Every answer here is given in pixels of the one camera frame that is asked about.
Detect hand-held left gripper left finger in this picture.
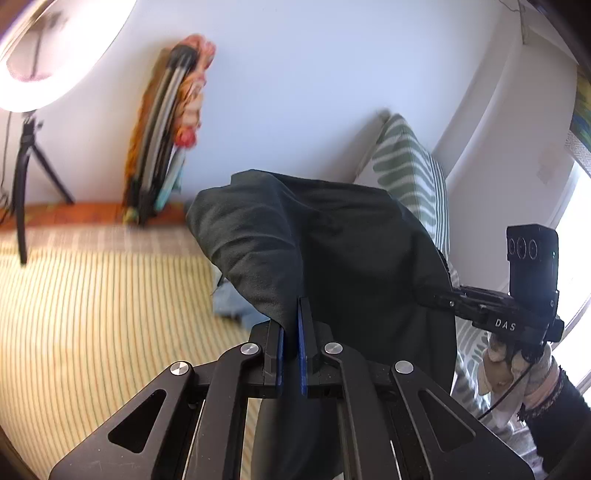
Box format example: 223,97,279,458
48,322,284,480

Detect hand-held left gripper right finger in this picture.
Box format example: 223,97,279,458
297,296,536,480

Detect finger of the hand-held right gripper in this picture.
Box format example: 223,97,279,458
418,285,463,319

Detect dark pants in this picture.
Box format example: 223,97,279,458
185,170,458,480

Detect person's right forearm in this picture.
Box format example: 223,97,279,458
517,369,591,476

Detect person's right hand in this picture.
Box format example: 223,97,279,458
478,332,561,414

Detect light blue folded cloth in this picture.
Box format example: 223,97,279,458
212,277,269,328

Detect green patterned pillow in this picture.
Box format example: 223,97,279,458
353,113,541,480

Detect patterned curtain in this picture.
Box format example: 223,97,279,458
566,76,591,178

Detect bed with striped sheet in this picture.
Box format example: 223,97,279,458
0,200,269,480

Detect colourful folded board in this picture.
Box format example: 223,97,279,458
122,33,217,227

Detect black tripod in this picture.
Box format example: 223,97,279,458
11,111,77,265

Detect white ring light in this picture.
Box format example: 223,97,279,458
0,0,137,114

